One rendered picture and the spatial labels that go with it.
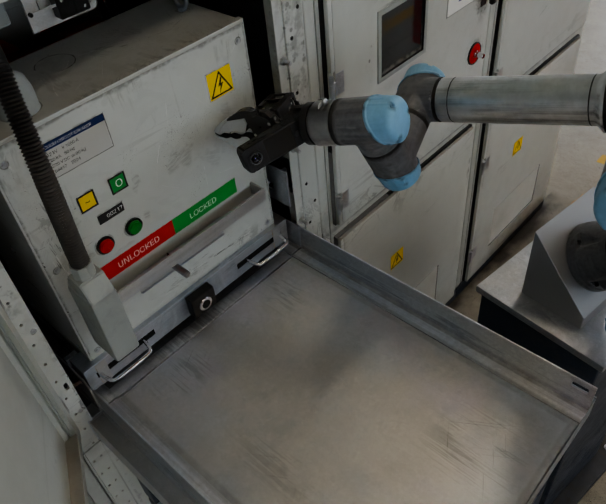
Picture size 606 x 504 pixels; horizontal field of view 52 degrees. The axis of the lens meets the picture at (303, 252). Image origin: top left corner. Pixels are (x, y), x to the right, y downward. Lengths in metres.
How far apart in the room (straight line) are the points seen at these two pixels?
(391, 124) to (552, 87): 0.24
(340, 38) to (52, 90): 0.54
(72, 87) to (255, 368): 0.60
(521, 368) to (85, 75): 0.90
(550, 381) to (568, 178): 2.01
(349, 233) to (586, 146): 2.01
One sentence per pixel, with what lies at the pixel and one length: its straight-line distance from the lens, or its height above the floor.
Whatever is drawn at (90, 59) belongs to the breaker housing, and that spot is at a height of 1.39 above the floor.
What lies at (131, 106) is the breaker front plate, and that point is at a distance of 1.05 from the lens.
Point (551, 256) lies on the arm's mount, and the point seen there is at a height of 0.89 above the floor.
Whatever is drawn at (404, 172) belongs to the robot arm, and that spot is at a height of 1.20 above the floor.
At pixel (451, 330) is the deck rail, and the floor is 0.86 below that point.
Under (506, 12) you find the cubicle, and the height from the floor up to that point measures 1.10.
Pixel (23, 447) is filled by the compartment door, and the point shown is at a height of 1.05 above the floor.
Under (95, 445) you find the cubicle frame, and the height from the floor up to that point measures 0.77.
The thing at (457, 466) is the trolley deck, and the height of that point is 0.85.
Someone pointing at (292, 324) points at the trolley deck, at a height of 0.85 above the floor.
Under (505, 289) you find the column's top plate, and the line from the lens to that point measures 1.51.
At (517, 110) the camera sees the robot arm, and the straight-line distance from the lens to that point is 1.04.
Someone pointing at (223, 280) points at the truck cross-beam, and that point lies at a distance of 1.35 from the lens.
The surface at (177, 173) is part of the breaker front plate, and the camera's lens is 1.15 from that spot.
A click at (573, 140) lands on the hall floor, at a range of 3.41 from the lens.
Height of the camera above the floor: 1.84
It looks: 43 degrees down
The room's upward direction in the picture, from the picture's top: 7 degrees counter-clockwise
